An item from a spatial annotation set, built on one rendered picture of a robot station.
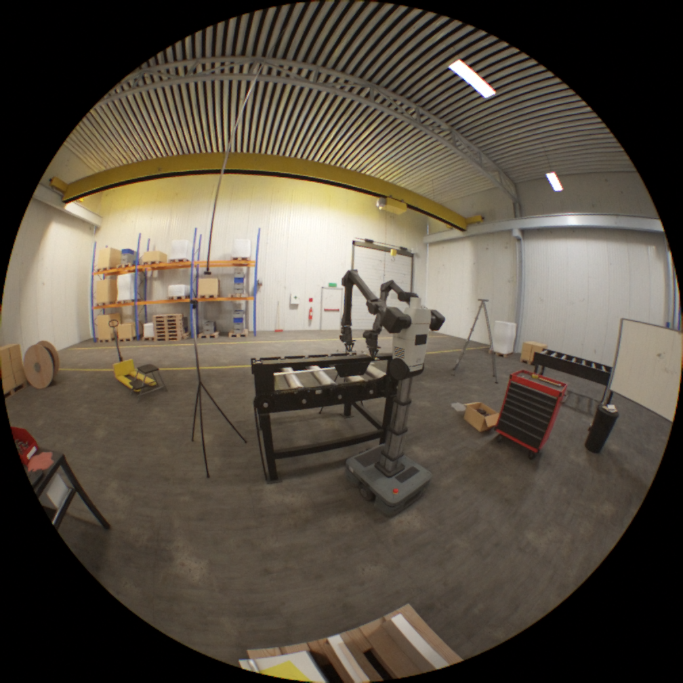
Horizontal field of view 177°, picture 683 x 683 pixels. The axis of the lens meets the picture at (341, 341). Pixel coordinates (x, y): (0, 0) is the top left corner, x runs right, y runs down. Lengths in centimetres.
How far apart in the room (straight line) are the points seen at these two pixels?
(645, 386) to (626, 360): 59
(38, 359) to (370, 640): 687
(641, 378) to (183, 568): 563
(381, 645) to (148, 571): 147
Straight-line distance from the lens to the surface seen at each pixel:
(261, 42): 763
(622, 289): 1088
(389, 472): 194
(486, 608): 190
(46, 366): 668
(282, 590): 170
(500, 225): 1193
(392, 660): 138
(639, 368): 464
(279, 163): 834
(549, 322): 1094
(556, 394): 281
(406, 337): 141
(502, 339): 937
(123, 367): 573
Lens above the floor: 163
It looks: 11 degrees down
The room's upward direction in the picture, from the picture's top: 3 degrees clockwise
